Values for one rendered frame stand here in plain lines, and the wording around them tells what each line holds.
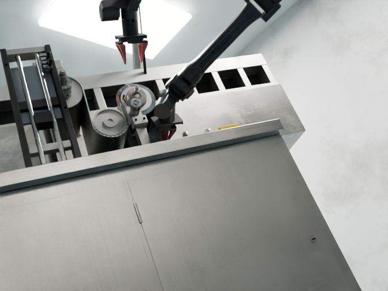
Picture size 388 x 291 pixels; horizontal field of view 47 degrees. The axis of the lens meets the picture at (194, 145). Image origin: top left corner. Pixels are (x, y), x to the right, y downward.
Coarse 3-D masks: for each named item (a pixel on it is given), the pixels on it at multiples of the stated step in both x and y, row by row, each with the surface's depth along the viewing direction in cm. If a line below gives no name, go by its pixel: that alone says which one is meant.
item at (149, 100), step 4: (128, 88) 168; (140, 88) 170; (124, 92) 167; (148, 96) 169; (148, 100) 168; (124, 104) 164; (128, 104) 165; (148, 104) 167; (140, 108) 165; (144, 108) 165; (128, 128) 173; (128, 132) 176; (128, 136) 178; (124, 144) 183
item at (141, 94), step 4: (132, 88) 166; (128, 92) 165; (132, 92) 166; (136, 92) 166; (140, 92) 166; (144, 92) 167; (128, 96) 164; (132, 96) 165; (136, 96) 165; (140, 96) 166; (144, 96) 166; (128, 100) 164; (140, 100) 165; (144, 100) 165; (144, 104) 166
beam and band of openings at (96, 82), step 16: (176, 64) 226; (224, 64) 234; (240, 64) 237; (256, 64) 240; (80, 80) 207; (96, 80) 209; (112, 80) 211; (128, 80) 213; (144, 80) 216; (160, 80) 218; (208, 80) 234; (224, 80) 238; (240, 80) 234; (256, 80) 244; (272, 80) 237; (0, 96) 192; (96, 96) 204; (112, 96) 215; (192, 96) 218; (0, 112) 196
